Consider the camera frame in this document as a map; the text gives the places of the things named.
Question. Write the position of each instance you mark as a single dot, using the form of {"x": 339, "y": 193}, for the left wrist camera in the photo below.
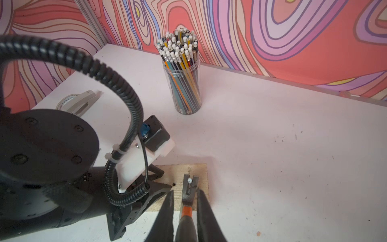
{"x": 157, "y": 141}

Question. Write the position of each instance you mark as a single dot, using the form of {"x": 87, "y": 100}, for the cup of coloured pencils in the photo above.
{"x": 179, "y": 51}

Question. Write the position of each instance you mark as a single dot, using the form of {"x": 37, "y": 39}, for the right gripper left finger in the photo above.
{"x": 162, "y": 229}

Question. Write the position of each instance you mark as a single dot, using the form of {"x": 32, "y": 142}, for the claw hammer orange black handle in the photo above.
{"x": 186, "y": 231}

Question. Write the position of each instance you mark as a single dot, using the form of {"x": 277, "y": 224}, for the wooden block with nails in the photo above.
{"x": 173, "y": 176}

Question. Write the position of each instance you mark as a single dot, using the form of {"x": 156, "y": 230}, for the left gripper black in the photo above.
{"x": 129, "y": 206}

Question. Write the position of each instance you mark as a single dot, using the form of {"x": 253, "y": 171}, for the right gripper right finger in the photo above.
{"x": 208, "y": 227}

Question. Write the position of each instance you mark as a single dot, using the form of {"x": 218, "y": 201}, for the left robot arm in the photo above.
{"x": 48, "y": 177}

